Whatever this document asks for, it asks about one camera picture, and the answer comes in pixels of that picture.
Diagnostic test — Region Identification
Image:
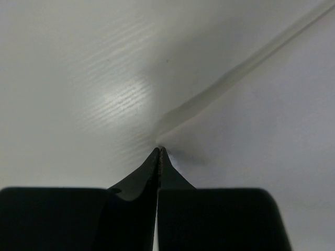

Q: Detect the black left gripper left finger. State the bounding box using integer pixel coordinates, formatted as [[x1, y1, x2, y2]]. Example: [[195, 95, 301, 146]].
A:
[[1, 148, 160, 250]]

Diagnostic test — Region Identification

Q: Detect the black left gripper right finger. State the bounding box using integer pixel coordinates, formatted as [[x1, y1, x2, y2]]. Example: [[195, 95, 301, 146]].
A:
[[158, 148, 291, 250]]

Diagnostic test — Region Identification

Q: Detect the white tank top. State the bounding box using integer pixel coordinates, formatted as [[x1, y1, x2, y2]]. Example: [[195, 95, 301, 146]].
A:
[[157, 1, 334, 250]]

